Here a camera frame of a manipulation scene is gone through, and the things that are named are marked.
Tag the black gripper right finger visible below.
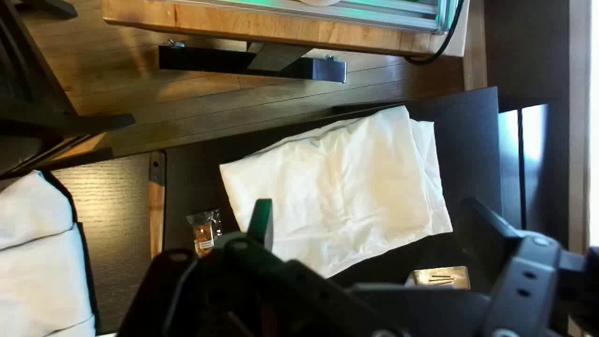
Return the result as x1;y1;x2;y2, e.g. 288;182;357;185
349;199;599;337

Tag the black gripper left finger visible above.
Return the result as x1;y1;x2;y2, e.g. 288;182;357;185
117;247;295;337

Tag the white paper napkin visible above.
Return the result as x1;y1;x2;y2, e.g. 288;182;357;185
218;107;452;277

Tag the wooden spoon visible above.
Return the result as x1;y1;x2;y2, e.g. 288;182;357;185
147;152;164;257

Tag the small brown snack wrapper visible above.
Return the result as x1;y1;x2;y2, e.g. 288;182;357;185
187;210;222;257

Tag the blue snack bar wrapper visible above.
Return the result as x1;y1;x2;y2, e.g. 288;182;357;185
407;266;469;288

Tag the large white folded cloth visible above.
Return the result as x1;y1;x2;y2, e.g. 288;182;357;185
0;171;95;337

